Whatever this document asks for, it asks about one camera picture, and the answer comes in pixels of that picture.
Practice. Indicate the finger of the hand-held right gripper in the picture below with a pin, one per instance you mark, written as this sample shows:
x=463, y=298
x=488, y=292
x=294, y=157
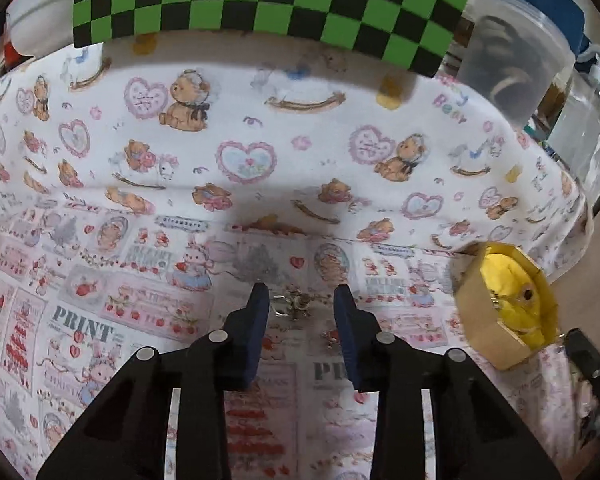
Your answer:
x=590, y=365

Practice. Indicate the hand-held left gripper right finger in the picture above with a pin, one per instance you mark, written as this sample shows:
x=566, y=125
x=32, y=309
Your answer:
x=347, y=340

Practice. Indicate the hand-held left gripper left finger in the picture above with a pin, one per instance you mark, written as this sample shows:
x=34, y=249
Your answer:
x=257, y=335

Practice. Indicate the silver keyring jewelry bundle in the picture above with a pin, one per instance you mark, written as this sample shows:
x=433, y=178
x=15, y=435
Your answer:
x=300, y=302

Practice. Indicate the yellow octagonal box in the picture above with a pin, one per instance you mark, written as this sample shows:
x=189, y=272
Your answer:
x=490, y=330

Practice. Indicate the strawberry-printed cloth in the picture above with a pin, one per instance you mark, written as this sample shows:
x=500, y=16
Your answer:
x=130, y=310

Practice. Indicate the bear-printed cloth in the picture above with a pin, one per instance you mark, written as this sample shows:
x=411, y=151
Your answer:
x=300, y=110

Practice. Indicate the clear spray bottle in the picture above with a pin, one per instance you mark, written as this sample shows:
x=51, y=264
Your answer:
x=585, y=120

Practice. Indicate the clear plastic container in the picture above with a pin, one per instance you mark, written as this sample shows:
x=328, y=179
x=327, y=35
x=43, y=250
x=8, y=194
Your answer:
x=515, y=60

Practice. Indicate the white bowl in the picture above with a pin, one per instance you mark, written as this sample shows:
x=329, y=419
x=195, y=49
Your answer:
x=40, y=15

